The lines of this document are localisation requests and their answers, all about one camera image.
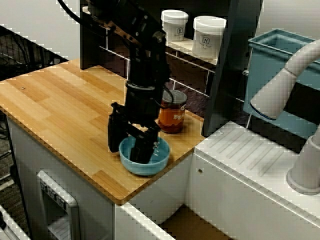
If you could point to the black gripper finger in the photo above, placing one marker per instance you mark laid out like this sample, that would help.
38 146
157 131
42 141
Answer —
153 145
139 150

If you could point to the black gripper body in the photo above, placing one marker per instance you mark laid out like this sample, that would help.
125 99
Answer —
142 107

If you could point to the light blue bowl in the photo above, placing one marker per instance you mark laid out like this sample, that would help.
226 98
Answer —
150 168

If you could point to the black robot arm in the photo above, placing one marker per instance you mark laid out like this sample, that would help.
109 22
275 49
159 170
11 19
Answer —
147 57

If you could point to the beans can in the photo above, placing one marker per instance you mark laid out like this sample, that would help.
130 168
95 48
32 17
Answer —
172 120

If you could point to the white toy sink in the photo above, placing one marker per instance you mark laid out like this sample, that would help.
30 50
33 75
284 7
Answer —
225 175

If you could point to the white lidded plastic jar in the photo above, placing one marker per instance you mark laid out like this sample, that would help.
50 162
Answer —
208 37
175 25

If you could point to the brown board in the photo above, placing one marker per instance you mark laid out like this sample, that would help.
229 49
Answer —
195 225

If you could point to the black shelf unit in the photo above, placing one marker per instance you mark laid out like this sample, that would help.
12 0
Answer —
230 75

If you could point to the teal plastic bin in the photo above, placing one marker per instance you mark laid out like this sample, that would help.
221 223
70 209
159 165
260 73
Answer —
265 75

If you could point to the grey toy faucet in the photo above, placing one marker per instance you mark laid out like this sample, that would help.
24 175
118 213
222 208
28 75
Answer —
272 100

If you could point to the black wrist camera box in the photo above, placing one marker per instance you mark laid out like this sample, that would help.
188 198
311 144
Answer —
117 127

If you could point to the aluminium frame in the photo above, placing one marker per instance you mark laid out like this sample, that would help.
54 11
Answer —
10 230

